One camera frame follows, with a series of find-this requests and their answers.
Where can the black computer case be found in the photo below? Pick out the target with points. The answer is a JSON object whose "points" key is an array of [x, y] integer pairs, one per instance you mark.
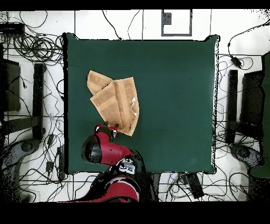
{"points": [[10, 84], [252, 95]]}

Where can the black power strip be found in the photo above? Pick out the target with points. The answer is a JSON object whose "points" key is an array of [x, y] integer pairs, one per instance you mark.
{"points": [[195, 186], [61, 162]]}

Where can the black power adapter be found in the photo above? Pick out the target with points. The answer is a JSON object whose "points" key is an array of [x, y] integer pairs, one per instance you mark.
{"points": [[236, 61]]}

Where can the grey square frame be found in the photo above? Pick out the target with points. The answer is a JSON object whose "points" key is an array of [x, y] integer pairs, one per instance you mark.
{"points": [[176, 34]]}

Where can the black stand base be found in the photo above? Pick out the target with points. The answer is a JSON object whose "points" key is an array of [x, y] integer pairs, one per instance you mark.
{"points": [[38, 95], [232, 95]]}

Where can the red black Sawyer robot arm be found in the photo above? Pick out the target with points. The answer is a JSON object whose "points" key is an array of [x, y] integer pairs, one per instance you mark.
{"points": [[111, 152]]}

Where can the black network switch box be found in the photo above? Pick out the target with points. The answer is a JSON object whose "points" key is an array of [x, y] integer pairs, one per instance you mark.
{"points": [[11, 28]]}

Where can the tan terry towel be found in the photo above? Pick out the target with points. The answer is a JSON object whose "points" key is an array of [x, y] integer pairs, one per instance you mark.
{"points": [[118, 101]]}

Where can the dark green table cloth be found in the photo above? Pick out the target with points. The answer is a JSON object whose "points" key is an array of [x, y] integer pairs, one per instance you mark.
{"points": [[179, 74]]}

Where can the green fabric sheet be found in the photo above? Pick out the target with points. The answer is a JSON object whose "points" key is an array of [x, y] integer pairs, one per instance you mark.
{"points": [[266, 95]]}

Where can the grey office chair base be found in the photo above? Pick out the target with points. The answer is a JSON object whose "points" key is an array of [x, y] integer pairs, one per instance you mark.
{"points": [[244, 153], [12, 154]]}

